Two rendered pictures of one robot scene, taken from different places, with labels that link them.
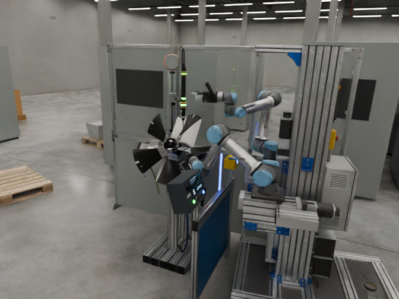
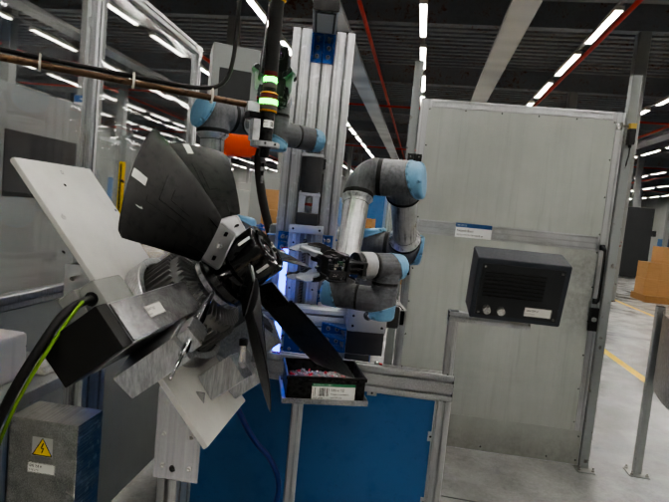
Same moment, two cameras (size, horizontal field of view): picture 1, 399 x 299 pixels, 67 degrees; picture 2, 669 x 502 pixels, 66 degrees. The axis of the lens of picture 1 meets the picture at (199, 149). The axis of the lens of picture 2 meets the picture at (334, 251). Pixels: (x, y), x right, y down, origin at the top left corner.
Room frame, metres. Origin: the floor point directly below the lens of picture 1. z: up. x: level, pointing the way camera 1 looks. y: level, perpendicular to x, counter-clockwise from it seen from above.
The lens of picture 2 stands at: (2.64, 1.40, 1.32)
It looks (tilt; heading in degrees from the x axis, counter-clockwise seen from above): 4 degrees down; 254
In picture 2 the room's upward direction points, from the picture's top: 6 degrees clockwise
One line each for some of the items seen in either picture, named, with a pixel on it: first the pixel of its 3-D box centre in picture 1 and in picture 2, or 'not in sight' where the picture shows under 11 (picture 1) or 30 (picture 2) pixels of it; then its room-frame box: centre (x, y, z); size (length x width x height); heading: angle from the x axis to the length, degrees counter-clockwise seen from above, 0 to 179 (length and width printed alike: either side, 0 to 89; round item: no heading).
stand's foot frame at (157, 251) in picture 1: (177, 247); not in sight; (2.72, 0.20, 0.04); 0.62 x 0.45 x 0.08; 158
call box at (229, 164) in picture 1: (231, 162); not in sight; (2.62, -0.30, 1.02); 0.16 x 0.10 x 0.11; 158
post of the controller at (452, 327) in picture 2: (196, 207); (450, 342); (1.86, 0.01, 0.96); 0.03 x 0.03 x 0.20; 68
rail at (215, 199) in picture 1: (216, 200); (307, 368); (2.26, -0.15, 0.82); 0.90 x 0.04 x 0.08; 158
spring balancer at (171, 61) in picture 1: (171, 61); not in sight; (3.18, 0.31, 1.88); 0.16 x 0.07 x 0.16; 103
